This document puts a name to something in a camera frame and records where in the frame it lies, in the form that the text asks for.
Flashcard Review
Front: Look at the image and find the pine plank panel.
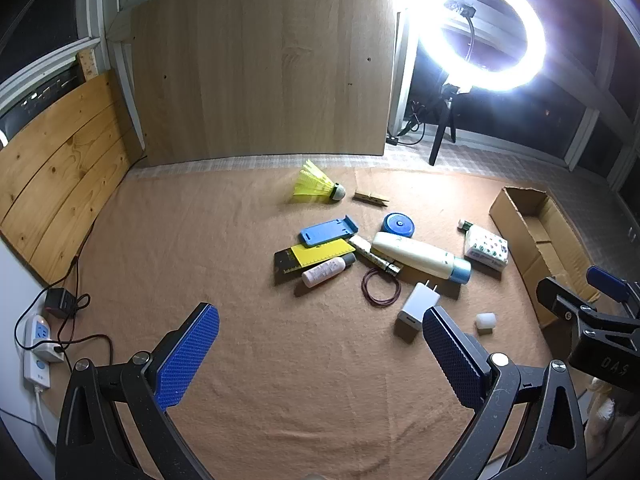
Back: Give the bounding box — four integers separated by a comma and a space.
0, 69, 132, 285

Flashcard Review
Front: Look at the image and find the pink bottle grey cap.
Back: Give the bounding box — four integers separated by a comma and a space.
301, 254, 357, 288

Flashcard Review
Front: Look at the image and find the black phone holder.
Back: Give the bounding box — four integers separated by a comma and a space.
449, 0, 477, 91

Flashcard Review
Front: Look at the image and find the yellow and black ruler card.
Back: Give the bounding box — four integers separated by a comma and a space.
273, 239, 357, 287

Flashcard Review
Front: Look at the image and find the black power adapter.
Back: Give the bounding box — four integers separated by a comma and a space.
44, 287, 76, 318

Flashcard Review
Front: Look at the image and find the white cable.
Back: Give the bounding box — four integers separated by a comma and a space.
30, 385, 63, 443

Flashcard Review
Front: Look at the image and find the white charger plug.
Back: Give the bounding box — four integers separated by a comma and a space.
397, 281, 442, 342

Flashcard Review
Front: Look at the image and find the brown cardboard box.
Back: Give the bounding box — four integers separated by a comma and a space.
489, 186, 603, 329

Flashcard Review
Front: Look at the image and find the blue round case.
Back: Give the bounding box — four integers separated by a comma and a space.
382, 212, 416, 238

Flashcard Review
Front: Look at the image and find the bundle of black cables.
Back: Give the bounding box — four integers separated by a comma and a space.
406, 100, 437, 146

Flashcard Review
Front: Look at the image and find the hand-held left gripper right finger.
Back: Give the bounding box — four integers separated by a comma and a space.
422, 305, 588, 480

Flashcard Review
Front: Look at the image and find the white window post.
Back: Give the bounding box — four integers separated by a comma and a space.
386, 10, 417, 137

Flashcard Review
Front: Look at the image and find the white sunscreen bottle blue cap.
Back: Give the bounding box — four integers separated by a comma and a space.
371, 231, 472, 285

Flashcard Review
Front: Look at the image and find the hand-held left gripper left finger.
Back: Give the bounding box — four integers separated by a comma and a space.
55, 302, 221, 480

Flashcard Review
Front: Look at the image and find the perforated wooden strip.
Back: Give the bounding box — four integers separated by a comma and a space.
75, 47, 99, 81

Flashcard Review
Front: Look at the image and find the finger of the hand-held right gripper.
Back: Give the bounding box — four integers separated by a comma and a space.
536, 276, 603, 332
586, 266, 640, 320

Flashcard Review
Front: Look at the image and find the patterned paper tube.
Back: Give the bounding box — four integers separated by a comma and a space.
348, 235, 404, 277

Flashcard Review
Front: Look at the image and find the patterned white tissue pack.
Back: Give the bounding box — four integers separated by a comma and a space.
464, 225, 510, 273

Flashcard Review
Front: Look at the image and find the dark red rubber band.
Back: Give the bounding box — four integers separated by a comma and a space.
362, 266, 402, 306

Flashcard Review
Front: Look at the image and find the white ring light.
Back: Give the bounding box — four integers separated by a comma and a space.
417, 0, 547, 93

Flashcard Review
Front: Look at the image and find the wooden clothespin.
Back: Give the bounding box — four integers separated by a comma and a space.
353, 190, 390, 208

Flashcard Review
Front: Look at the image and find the yellow shuttlecock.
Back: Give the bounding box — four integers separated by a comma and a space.
292, 159, 347, 205

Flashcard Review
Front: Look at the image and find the white power strip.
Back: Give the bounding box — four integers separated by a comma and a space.
15, 311, 67, 392

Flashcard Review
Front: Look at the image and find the blue plastic phone stand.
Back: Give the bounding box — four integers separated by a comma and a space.
300, 213, 360, 248

